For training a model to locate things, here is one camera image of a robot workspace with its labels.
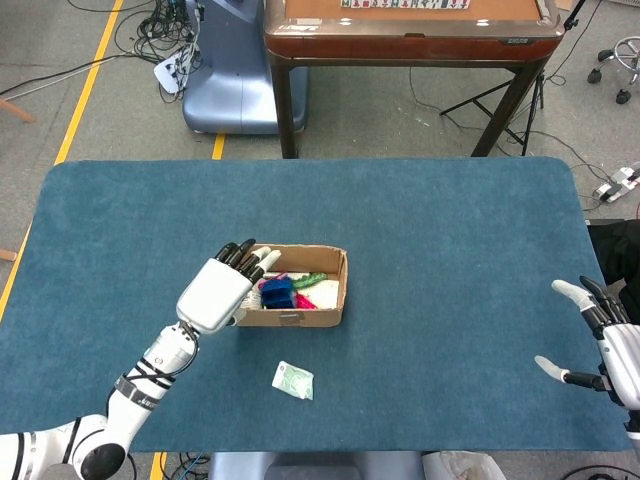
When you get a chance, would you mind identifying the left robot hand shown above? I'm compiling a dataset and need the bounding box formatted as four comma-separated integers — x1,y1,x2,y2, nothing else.
175,238,283,335

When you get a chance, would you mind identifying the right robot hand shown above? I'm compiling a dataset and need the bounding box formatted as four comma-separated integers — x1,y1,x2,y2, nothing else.
533,276,640,409

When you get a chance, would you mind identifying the blue plastic block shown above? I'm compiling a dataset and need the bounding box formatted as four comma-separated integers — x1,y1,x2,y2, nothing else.
259,277,296,310

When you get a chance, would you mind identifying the cardboard box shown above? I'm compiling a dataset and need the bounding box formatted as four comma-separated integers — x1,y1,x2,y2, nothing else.
233,243,350,329

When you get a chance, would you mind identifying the white green paper packet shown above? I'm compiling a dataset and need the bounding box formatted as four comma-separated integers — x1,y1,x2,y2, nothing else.
271,360,315,402

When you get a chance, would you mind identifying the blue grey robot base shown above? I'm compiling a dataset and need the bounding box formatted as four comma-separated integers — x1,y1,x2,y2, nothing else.
181,0,310,135

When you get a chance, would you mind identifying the white plastic bag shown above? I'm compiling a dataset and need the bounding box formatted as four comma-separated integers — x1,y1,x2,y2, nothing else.
422,449,503,480

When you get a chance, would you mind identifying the pink green feather shuttlecock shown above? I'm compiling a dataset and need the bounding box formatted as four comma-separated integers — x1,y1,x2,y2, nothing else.
257,270,329,311

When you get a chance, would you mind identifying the black cloth bundle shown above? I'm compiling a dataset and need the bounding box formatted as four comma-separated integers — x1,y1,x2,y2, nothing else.
585,218,640,287

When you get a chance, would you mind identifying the flat white packet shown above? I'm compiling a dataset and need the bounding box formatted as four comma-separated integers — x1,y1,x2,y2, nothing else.
264,272,341,311

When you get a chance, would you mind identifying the white grey power strip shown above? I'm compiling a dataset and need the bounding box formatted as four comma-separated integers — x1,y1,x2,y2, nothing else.
592,162,640,204

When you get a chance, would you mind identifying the grey blue robot torso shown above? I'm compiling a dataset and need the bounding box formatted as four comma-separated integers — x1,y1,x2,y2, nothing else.
207,451,426,480

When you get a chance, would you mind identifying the teal table mat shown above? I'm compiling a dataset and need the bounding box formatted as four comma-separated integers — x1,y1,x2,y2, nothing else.
0,157,632,455

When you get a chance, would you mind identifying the white power strip with plugs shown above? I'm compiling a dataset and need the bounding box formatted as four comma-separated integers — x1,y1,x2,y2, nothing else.
153,47,196,95

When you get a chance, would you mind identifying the wheeled metal stool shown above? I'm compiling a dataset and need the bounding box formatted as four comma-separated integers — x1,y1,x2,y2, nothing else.
587,35,640,105

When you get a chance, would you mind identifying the slanted wooden leg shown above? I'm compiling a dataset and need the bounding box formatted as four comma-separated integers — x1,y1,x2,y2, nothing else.
0,97,37,124

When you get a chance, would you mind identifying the black tripod stand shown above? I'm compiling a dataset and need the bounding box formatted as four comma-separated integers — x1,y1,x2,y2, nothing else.
439,0,586,157

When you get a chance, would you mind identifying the brown mahjong table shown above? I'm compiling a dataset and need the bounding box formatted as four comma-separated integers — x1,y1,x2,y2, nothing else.
263,0,566,159

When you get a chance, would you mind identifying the row of mahjong tiles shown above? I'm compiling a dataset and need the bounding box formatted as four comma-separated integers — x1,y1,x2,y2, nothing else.
340,0,471,10

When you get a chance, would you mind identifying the black chair frame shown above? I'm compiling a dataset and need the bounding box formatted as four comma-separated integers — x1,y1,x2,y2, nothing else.
618,285,640,326

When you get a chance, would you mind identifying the blue floor cable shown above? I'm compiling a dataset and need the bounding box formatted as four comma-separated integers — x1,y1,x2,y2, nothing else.
182,452,209,480

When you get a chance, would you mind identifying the black cable bundle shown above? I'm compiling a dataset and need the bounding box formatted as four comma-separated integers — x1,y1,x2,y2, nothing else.
114,0,204,104

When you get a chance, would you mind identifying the long black floor cable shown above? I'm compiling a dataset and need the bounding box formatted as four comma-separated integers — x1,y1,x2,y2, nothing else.
0,52,151,97

